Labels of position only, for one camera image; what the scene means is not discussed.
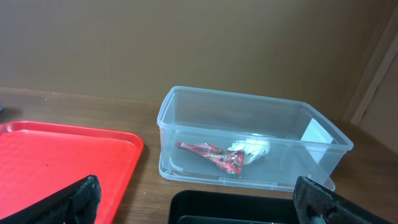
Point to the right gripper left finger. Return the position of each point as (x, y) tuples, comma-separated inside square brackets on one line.
[(76, 204)]

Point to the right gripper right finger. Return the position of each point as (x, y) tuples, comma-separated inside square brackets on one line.
[(315, 203)]

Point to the white napkin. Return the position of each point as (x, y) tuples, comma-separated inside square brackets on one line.
[(253, 148)]

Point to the red snack wrapper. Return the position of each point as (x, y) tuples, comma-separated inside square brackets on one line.
[(228, 160)]

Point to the black waste tray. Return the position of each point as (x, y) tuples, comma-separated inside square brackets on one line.
[(193, 206)]

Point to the red plastic tray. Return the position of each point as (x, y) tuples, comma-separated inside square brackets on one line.
[(39, 159)]

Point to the clear plastic bin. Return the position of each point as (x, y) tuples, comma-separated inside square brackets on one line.
[(302, 141)]

